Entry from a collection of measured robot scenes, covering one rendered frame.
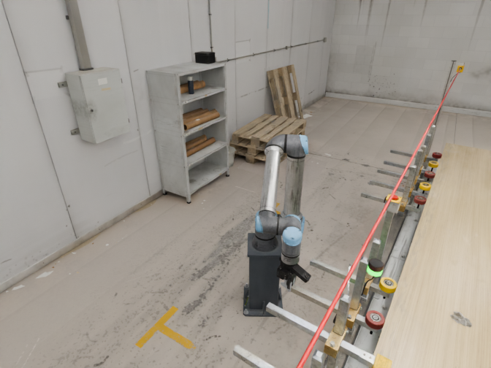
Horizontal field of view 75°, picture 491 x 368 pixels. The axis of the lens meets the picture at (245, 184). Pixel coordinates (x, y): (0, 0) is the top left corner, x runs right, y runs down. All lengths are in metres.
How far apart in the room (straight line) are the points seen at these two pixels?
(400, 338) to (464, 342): 0.26
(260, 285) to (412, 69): 7.36
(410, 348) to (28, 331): 2.58
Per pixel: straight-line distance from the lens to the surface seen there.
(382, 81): 9.14
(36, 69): 3.17
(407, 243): 2.66
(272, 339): 2.61
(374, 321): 1.64
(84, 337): 2.87
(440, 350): 1.67
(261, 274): 2.46
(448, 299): 1.90
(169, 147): 3.88
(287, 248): 1.56
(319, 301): 1.72
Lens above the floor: 2.12
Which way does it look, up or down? 28 degrees down
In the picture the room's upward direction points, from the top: straight up
